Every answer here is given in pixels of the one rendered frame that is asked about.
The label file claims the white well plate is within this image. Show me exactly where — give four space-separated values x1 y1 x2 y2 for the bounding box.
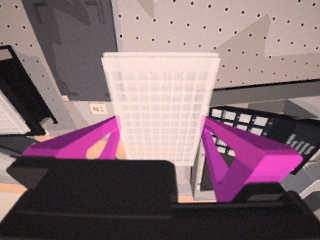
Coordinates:
0 90 31 134
101 52 221 166
0 152 15 177

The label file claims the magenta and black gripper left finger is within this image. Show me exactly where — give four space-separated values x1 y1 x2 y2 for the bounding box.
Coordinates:
20 116 120 159

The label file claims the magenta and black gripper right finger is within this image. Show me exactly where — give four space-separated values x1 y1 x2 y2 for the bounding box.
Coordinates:
201 116 303 202

